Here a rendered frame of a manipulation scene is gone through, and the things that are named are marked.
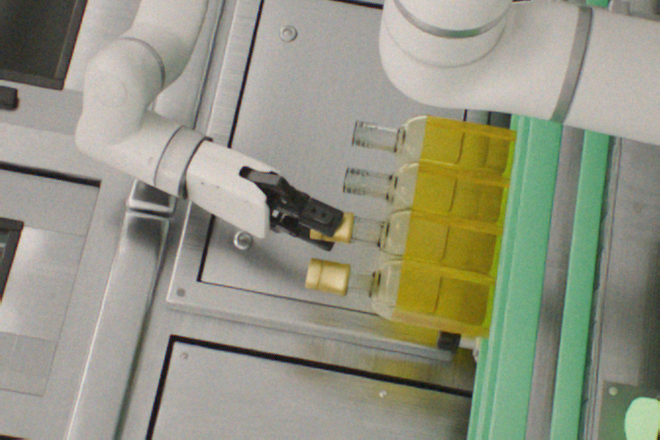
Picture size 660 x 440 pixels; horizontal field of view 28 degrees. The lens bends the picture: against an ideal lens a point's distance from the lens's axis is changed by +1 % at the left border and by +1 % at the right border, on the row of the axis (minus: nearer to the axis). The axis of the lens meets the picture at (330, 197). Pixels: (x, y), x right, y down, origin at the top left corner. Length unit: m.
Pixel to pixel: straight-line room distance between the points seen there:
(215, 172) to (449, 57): 0.45
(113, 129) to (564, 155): 0.47
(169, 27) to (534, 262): 0.48
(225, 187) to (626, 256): 0.42
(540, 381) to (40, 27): 0.82
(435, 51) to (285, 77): 0.66
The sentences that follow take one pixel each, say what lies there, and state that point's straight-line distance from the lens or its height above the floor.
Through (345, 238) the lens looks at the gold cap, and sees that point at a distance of 1.44.
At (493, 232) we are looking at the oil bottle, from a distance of 1.44.
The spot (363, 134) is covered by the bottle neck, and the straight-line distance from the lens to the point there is 1.48.
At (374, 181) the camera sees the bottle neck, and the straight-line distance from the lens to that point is 1.46.
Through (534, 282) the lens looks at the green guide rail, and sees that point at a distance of 1.31.
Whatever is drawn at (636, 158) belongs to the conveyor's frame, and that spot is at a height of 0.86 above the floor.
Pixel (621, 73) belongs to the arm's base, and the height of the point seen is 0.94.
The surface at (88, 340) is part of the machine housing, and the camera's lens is 1.58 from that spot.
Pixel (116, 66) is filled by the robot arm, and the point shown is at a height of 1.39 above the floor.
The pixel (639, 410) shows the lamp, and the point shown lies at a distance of 1.23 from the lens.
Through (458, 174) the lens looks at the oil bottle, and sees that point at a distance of 1.46.
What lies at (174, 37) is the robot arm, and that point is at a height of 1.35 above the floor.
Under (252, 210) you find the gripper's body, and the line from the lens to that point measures 1.43.
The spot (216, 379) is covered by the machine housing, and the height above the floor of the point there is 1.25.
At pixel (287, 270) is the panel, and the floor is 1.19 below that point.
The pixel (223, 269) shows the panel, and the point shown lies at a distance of 1.57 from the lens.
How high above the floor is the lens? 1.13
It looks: 1 degrees up
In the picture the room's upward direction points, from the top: 79 degrees counter-clockwise
